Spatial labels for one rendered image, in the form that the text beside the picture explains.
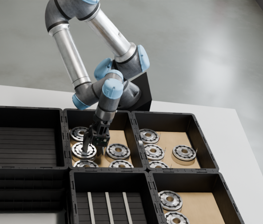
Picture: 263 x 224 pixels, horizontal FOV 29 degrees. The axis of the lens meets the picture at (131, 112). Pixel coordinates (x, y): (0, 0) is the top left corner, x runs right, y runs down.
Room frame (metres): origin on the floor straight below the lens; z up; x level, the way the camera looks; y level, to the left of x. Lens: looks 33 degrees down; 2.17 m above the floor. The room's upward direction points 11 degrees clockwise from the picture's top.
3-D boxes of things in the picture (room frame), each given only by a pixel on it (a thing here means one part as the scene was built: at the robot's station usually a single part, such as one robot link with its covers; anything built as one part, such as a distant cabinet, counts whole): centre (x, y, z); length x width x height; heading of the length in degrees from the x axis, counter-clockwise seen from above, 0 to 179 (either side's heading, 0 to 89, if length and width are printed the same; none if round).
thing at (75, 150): (1.64, 0.16, 0.86); 0.10 x 0.10 x 0.01
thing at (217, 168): (1.73, -0.19, 0.92); 0.40 x 0.30 x 0.02; 16
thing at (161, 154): (1.71, -0.12, 0.86); 0.10 x 0.10 x 0.01
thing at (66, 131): (1.65, 0.10, 0.92); 0.40 x 0.30 x 0.02; 16
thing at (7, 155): (1.57, 0.38, 0.87); 0.40 x 0.30 x 0.11; 16
